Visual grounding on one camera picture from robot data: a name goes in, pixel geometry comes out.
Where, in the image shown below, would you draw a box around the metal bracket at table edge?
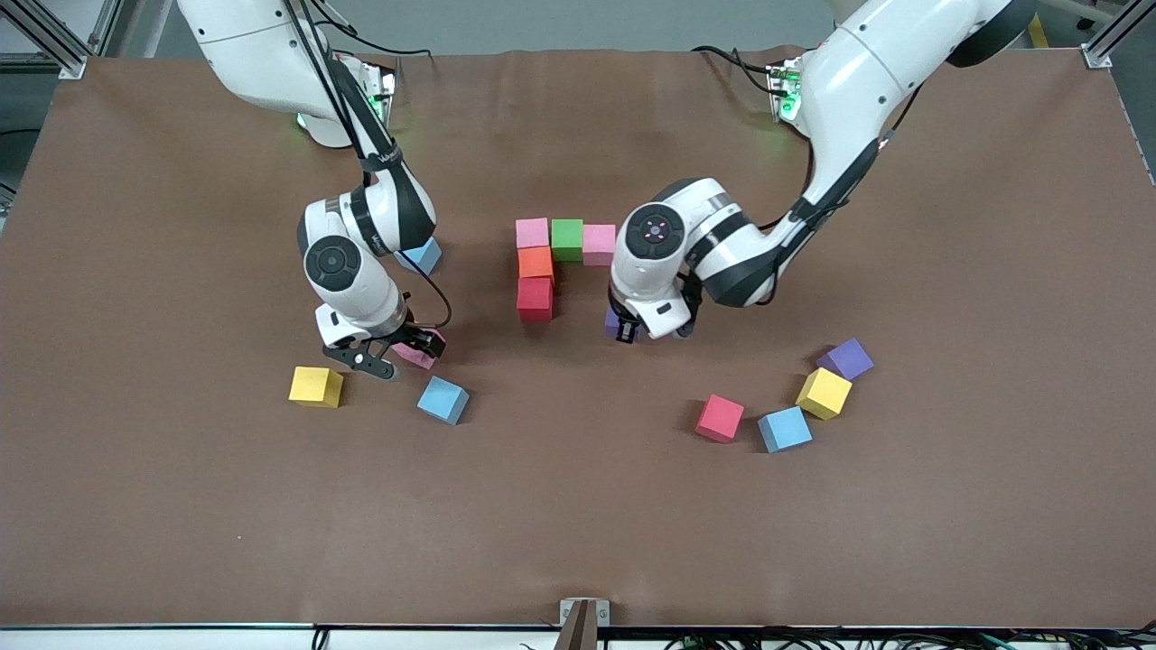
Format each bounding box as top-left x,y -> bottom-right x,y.
558,598 -> 611,650

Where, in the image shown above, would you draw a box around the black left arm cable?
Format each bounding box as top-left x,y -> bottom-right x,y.
759,81 -> 927,308

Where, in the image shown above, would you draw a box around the blue foam block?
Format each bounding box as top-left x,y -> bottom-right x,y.
416,376 -> 471,425
757,406 -> 814,454
397,237 -> 443,275

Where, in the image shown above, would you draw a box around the black base cable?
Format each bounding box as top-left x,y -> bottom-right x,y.
691,43 -> 779,97
312,5 -> 434,60

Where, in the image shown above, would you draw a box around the brown table mat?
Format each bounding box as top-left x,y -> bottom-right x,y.
0,45 -> 1156,628

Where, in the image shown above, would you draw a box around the aluminium frame post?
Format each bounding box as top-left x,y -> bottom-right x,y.
0,0 -> 123,80
1082,0 -> 1156,70

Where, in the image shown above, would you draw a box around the green foam block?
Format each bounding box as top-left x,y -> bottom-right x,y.
551,218 -> 585,263

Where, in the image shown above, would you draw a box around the black right base cable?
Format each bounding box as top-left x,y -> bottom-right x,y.
312,5 -> 434,60

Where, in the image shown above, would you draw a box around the yellow foam block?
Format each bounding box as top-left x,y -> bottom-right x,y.
795,367 -> 853,422
288,366 -> 345,409

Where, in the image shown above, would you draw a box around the black left base cable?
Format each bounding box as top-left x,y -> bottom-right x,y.
691,43 -> 779,97

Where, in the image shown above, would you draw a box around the red foam block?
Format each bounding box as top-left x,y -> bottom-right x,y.
516,276 -> 555,324
695,394 -> 746,444

